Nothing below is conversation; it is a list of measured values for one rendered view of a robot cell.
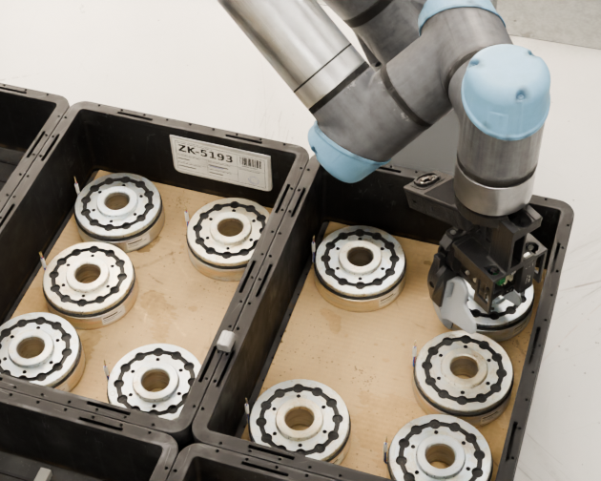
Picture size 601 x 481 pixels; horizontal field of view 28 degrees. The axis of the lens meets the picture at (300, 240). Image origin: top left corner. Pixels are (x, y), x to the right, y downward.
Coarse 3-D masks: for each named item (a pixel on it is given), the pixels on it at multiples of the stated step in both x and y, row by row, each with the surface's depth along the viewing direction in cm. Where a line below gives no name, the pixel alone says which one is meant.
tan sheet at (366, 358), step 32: (416, 256) 138; (416, 288) 135; (320, 320) 133; (352, 320) 133; (384, 320) 133; (416, 320) 132; (288, 352) 130; (320, 352) 130; (352, 352) 130; (384, 352) 130; (512, 352) 129; (352, 384) 127; (384, 384) 127; (352, 416) 125; (384, 416) 124; (416, 416) 124; (352, 448) 122
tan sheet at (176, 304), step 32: (160, 192) 146; (192, 192) 146; (128, 256) 140; (160, 256) 140; (32, 288) 137; (160, 288) 136; (192, 288) 136; (224, 288) 136; (128, 320) 134; (160, 320) 133; (192, 320) 133; (96, 352) 131; (128, 352) 131; (192, 352) 130; (96, 384) 128
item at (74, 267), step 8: (72, 264) 134; (80, 264) 134; (88, 264) 135; (96, 264) 134; (104, 264) 134; (72, 272) 133; (104, 272) 133; (72, 280) 133; (96, 280) 133; (104, 280) 133; (72, 288) 133; (80, 288) 132; (88, 288) 132; (96, 288) 132
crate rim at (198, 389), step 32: (64, 128) 140; (160, 128) 140; (192, 128) 139; (288, 192) 132; (0, 224) 130; (256, 256) 126; (224, 320) 121; (0, 384) 116; (32, 384) 116; (128, 416) 113; (192, 416) 113
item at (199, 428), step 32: (288, 224) 129; (256, 288) 123; (544, 288) 122; (544, 320) 120; (224, 352) 118; (224, 384) 116; (512, 416) 112; (224, 448) 111; (256, 448) 111; (512, 448) 110; (352, 480) 108; (384, 480) 108
